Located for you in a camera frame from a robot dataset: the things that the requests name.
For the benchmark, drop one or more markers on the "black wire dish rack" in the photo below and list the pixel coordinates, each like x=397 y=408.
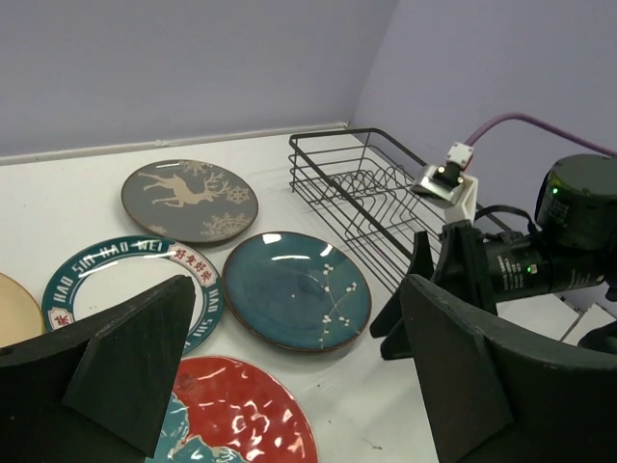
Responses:
x=359 y=181

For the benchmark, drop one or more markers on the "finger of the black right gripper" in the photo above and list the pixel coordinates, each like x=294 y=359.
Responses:
x=396 y=344

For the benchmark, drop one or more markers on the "grey deer plate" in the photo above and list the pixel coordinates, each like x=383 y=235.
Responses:
x=190 y=201

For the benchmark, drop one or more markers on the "beige bird plate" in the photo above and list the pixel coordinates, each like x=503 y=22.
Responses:
x=20 y=317

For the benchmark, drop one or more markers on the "red and teal plate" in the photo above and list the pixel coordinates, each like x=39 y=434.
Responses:
x=226 y=410

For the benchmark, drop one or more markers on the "white plate green text rim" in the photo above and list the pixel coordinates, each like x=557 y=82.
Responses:
x=114 y=270

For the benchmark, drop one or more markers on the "dark teal blossom plate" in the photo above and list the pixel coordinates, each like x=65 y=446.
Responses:
x=296 y=291

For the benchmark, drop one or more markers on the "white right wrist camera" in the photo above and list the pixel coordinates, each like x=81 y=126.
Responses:
x=448 y=187

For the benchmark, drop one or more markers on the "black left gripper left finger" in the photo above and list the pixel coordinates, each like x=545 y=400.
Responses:
x=98 y=389

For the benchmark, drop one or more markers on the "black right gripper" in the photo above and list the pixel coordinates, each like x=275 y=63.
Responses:
x=569 y=243

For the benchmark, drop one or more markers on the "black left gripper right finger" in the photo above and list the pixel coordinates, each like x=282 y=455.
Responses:
x=497 y=392

